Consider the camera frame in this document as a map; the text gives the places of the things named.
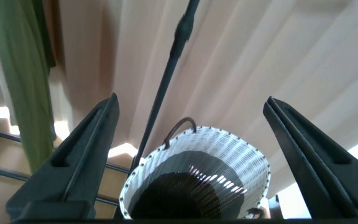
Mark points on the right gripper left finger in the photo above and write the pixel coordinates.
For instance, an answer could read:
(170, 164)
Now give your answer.
(82, 161)

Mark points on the black clothes rack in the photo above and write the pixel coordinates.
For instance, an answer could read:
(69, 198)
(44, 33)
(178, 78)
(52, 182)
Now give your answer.
(166, 77)

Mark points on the beige curtain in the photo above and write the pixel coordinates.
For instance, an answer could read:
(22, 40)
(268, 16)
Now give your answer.
(259, 62)

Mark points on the green long-sleeved shirt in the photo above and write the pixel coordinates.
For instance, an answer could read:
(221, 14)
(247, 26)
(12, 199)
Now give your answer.
(20, 77)

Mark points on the white laundry basket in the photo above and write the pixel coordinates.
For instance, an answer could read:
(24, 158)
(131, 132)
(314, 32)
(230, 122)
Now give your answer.
(213, 143)

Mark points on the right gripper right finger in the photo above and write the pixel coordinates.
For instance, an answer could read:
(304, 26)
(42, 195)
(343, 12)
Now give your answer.
(328, 174)

